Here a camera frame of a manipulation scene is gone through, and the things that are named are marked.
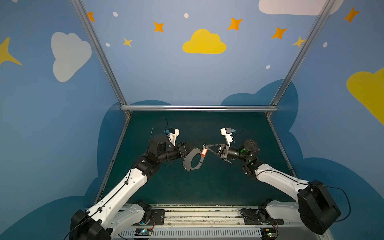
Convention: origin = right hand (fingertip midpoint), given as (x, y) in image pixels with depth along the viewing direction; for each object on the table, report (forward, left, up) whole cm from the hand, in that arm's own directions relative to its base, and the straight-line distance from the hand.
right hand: (208, 146), depth 69 cm
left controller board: (-33, +30, -28) cm, 52 cm away
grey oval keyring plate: (+7, +7, -28) cm, 30 cm away
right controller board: (-30, -31, -29) cm, 52 cm away
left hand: (0, +7, -1) cm, 7 cm away
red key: (-1, +2, -2) cm, 3 cm away
